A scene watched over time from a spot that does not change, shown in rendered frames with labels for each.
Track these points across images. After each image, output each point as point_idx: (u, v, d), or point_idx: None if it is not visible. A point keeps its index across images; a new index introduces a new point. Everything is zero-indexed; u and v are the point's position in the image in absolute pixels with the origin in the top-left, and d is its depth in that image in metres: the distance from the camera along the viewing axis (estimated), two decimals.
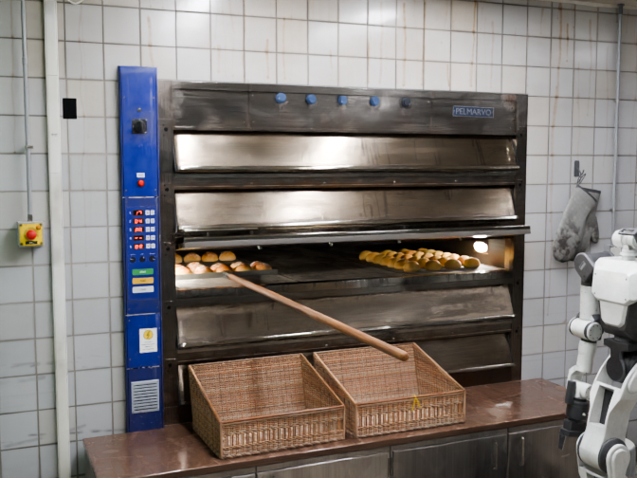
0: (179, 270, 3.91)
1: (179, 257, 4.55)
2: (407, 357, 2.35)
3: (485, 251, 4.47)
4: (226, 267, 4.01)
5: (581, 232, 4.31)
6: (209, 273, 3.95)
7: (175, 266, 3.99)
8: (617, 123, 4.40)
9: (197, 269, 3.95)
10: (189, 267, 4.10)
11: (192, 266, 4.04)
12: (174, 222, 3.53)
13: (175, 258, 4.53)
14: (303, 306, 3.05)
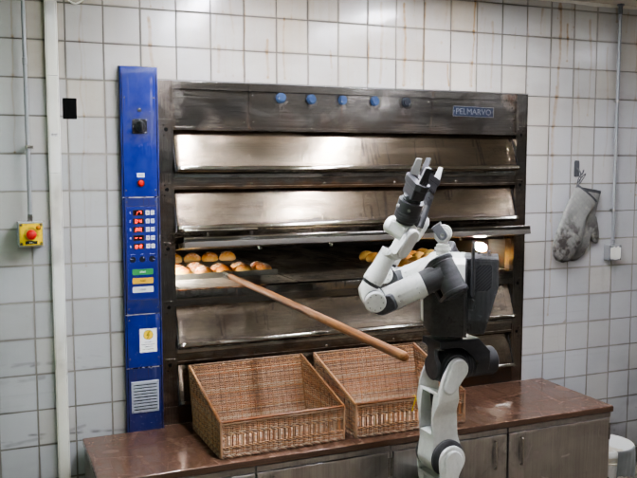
0: (179, 270, 3.91)
1: (179, 257, 4.55)
2: (407, 357, 2.35)
3: (485, 251, 4.47)
4: (226, 267, 4.01)
5: (581, 232, 4.31)
6: (209, 273, 3.95)
7: (175, 266, 3.99)
8: (617, 123, 4.40)
9: (197, 269, 3.95)
10: (189, 267, 4.10)
11: (192, 266, 4.04)
12: (174, 222, 3.53)
13: (175, 258, 4.53)
14: (303, 306, 3.05)
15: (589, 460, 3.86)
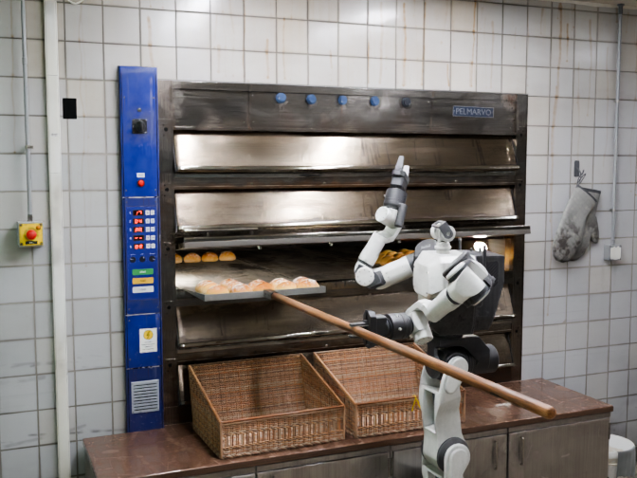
0: (214, 289, 3.34)
1: (179, 257, 4.55)
2: (555, 413, 1.79)
3: None
4: (267, 285, 3.43)
5: (581, 232, 4.31)
6: (247, 292, 3.38)
7: (209, 284, 3.42)
8: (617, 123, 4.40)
9: (234, 288, 3.38)
10: (223, 285, 3.52)
11: (227, 284, 3.46)
12: (174, 222, 3.53)
13: (175, 258, 4.53)
14: (383, 338, 2.48)
15: (589, 460, 3.86)
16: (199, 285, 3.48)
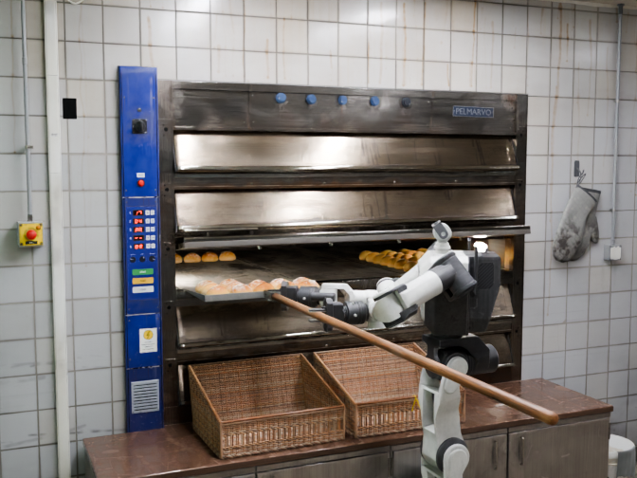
0: (214, 289, 3.34)
1: (179, 257, 4.55)
2: (556, 418, 1.79)
3: None
4: (267, 285, 3.44)
5: (581, 232, 4.31)
6: (247, 292, 3.38)
7: (209, 284, 3.42)
8: (617, 123, 4.40)
9: (234, 288, 3.38)
10: (223, 285, 3.52)
11: (227, 284, 3.46)
12: (174, 222, 3.53)
13: (175, 258, 4.53)
14: (384, 340, 2.49)
15: (589, 460, 3.86)
16: (199, 285, 3.48)
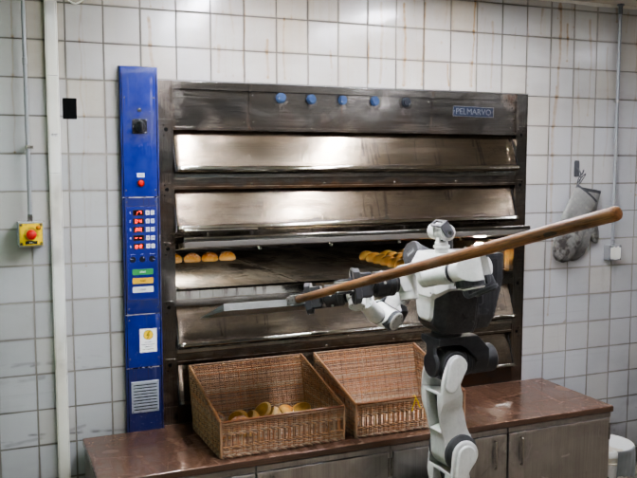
0: None
1: (179, 257, 4.55)
2: (621, 211, 1.56)
3: None
4: None
5: (581, 232, 4.31)
6: (269, 301, 3.15)
7: None
8: (617, 123, 4.40)
9: (223, 415, 3.54)
10: (233, 420, 3.47)
11: None
12: (174, 222, 3.53)
13: (175, 258, 4.53)
14: (417, 261, 2.26)
15: (589, 460, 3.86)
16: None
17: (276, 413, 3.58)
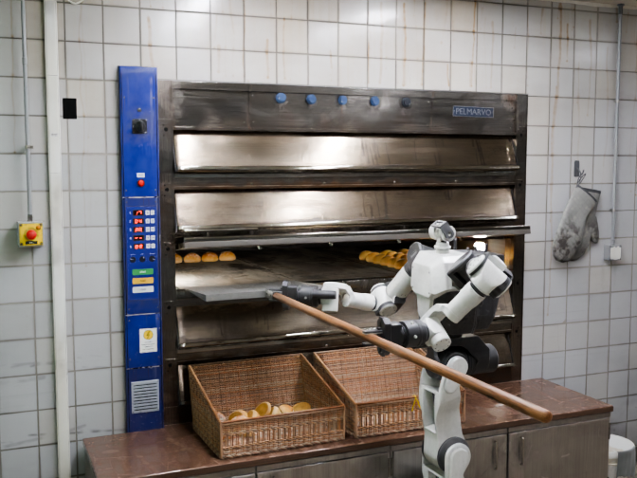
0: None
1: (179, 257, 4.55)
2: (551, 416, 1.78)
3: None
4: None
5: (581, 232, 4.31)
6: (249, 292, 3.38)
7: None
8: (617, 123, 4.40)
9: (223, 415, 3.54)
10: (233, 420, 3.47)
11: None
12: (174, 222, 3.53)
13: (175, 258, 4.53)
14: (382, 339, 2.48)
15: (589, 460, 3.86)
16: None
17: (276, 413, 3.58)
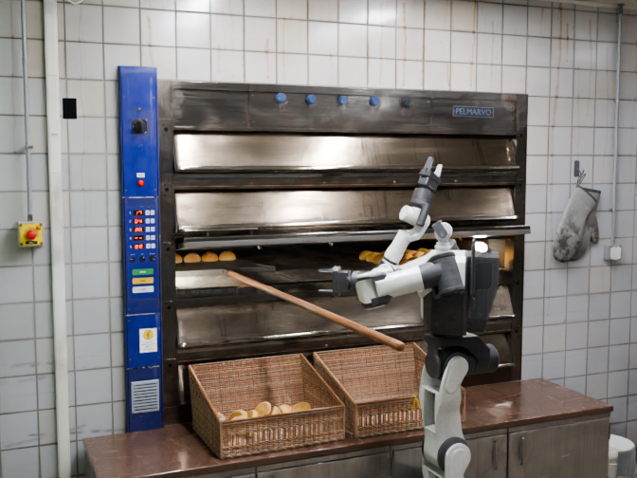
0: None
1: (179, 257, 4.55)
2: (403, 346, 2.46)
3: (485, 251, 4.47)
4: None
5: (581, 232, 4.31)
6: (209, 270, 4.06)
7: None
8: (617, 123, 4.40)
9: (223, 415, 3.54)
10: (233, 420, 3.47)
11: None
12: (174, 222, 3.53)
13: (175, 258, 4.53)
14: (302, 301, 3.16)
15: (589, 460, 3.86)
16: None
17: (276, 413, 3.58)
